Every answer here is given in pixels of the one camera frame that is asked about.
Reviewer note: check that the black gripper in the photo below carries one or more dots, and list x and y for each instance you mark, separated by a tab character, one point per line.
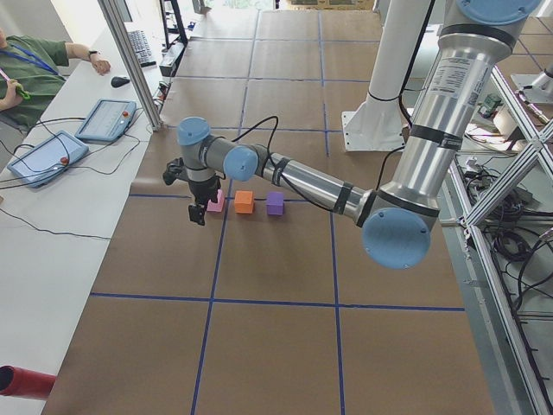
204	188

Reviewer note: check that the orange foam cube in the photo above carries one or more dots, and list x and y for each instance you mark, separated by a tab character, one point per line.
244	202

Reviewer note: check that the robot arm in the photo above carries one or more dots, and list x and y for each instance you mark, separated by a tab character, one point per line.
396	219

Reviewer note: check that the pink foam cube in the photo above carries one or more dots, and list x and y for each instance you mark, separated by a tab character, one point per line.
218	206

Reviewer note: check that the dark purple foam cube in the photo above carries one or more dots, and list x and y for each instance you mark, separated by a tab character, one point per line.
275	203

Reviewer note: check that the far teach pendant tablet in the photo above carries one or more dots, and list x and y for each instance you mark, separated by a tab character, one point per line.
107	121

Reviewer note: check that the teach pendant tablet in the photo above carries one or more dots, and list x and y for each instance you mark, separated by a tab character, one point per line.
48	159
107	121

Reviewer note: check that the black computer mouse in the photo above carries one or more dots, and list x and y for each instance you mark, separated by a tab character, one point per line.
118	81

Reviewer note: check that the near teach pendant tablet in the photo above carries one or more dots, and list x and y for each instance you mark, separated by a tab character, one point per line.
48	159

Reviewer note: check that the black keyboard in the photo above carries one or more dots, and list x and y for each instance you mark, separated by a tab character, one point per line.
141	48

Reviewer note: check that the seated person in green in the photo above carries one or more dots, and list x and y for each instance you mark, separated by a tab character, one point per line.
32	76

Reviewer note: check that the red cylinder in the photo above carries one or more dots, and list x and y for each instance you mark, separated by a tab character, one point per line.
24	383

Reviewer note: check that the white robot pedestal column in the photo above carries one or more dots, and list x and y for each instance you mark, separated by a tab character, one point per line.
377	123

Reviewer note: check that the aluminium frame post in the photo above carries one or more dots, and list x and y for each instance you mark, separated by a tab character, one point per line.
119	33

